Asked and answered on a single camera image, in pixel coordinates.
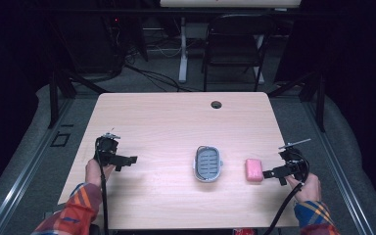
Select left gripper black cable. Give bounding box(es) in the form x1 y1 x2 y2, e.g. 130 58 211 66
95 140 110 235

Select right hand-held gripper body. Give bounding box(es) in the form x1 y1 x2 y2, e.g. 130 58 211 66
277 138 311 181

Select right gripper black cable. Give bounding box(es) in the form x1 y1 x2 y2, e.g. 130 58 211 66
263 150 310 235

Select floor cables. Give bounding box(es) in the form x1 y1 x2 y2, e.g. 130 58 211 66
87 19 204 93

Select black metal stand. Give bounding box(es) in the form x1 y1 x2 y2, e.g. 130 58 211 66
47 19 109 129
267 70 327 133

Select black folding chair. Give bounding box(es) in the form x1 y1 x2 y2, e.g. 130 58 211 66
201 13 277 92

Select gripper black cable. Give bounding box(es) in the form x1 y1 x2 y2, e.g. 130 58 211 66
263 150 310 235
95 140 110 235

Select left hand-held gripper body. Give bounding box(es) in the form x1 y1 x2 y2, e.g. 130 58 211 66
94 131 128 166

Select white desk leg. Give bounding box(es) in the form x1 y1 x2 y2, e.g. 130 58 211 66
178 17 189 84

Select person's left hand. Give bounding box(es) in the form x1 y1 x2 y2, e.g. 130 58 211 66
84 158 116 188

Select person's right hand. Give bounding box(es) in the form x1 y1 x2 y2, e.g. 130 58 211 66
285 172 323 204

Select pink soap bar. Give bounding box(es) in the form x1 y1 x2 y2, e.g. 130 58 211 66
245 158 264 183

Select grey soap dish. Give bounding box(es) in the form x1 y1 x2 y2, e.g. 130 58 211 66
193 145 224 183

